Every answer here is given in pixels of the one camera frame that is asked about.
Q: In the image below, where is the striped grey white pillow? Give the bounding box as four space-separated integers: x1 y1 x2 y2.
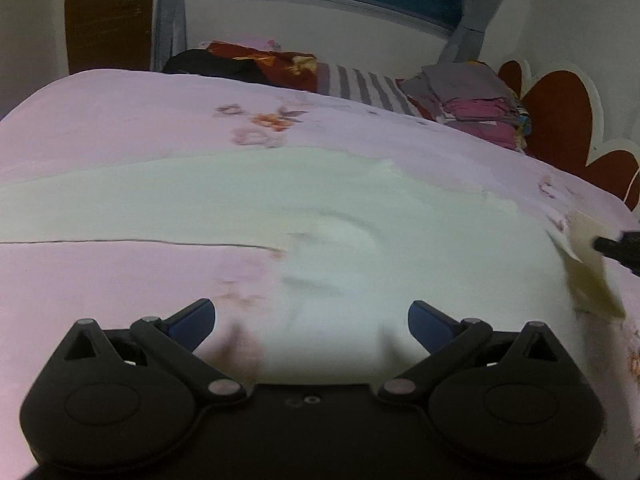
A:
317 63 424 118

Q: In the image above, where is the brown wooden door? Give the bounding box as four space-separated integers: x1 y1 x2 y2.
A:
64 0 154 74

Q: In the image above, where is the stack of folded clothes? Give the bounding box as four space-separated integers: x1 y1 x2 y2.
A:
399 61 532 152

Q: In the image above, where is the right grey curtain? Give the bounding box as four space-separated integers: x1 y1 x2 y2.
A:
438 0 502 63

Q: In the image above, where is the left grey curtain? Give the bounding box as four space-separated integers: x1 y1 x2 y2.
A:
152 0 186 72

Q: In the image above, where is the grey curtain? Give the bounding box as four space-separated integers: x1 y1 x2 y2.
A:
152 0 186 72
438 0 502 63

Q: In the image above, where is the pink floral bed sheet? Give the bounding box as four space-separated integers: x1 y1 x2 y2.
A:
1 70 639 479

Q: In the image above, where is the cream white cloth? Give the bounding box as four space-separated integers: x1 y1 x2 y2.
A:
1 148 624 382

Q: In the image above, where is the black garment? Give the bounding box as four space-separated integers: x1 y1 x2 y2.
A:
162 49 270 84

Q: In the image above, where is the red orange blanket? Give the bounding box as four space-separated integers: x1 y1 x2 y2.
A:
205 40 318 92

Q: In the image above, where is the red white headboard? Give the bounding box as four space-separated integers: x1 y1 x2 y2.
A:
498 60 639 214

